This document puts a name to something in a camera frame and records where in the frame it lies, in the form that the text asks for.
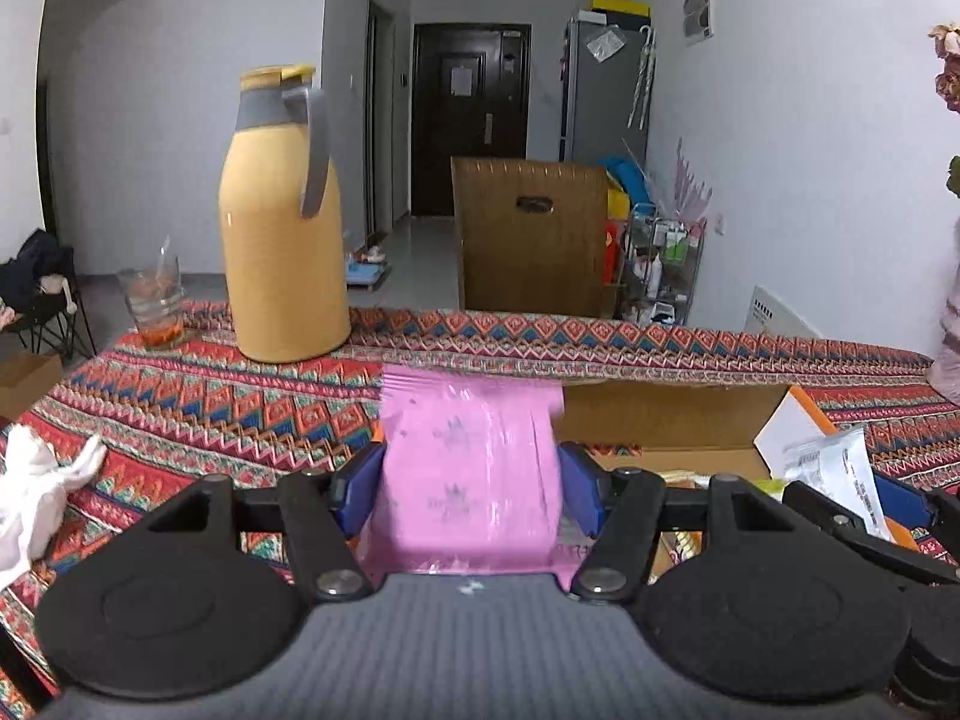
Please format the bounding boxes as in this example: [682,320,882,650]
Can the white cloth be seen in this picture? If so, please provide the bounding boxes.
[0,424,108,590]

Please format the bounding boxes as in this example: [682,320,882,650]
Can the yellow thermos jug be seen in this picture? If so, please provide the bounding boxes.
[219,64,352,364]

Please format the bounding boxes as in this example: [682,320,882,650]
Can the brown chair back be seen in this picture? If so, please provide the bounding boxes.
[451,157,610,316]

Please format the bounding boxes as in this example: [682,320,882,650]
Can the white folded umbrella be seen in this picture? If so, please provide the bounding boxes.
[628,25,657,130]

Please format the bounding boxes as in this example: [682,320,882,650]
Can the red cardboard box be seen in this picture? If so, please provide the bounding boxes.
[371,381,922,552]

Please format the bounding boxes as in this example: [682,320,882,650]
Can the small cardboard box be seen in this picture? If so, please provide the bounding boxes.
[0,351,65,421]

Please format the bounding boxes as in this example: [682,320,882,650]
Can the wire rack cart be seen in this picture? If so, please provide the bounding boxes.
[619,202,706,327]

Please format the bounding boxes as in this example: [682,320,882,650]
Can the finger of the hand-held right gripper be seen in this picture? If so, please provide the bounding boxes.
[872,472,960,563]
[784,478,960,587]

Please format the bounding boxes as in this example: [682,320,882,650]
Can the white snack packet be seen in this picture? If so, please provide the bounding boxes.
[782,424,893,541]

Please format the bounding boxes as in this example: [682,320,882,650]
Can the pink vase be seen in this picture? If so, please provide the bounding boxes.
[928,292,960,406]

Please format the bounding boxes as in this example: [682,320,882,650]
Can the dark door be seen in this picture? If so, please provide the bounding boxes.
[411,22,531,218]

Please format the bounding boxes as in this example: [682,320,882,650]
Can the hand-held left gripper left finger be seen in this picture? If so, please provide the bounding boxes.
[142,444,387,602]

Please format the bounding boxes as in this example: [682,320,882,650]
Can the folding chair with dark clothes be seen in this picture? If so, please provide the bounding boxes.
[0,229,98,361]

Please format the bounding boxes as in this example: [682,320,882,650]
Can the blue bag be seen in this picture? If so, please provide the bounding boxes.
[600,157,657,207]

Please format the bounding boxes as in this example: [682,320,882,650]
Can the small blue floor tray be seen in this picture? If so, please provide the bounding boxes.
[345,244,392,292]

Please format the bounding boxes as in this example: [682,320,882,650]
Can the pink feather decoration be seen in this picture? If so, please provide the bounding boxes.
[671,136,713,230]

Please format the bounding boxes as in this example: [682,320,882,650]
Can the white panel heater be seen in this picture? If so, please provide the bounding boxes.
[745,285,824,340]

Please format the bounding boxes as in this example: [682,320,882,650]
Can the grey refrigerator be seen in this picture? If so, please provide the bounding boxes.
[562,15,653,166]

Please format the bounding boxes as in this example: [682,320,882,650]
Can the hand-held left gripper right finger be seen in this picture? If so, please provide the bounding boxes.
[556,441,800,605]

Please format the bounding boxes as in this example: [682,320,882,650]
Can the pink snack packet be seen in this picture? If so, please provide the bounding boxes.
[358,364,601,577]

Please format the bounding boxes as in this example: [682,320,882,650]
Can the dried pink flowers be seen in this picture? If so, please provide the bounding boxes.
[928,22,960,200]

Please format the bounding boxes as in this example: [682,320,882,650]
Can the glass cup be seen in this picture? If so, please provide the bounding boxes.
[116,236,186,350]

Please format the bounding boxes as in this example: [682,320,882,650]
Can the clear plastic pouch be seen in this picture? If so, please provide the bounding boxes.
[586,26,627,61]

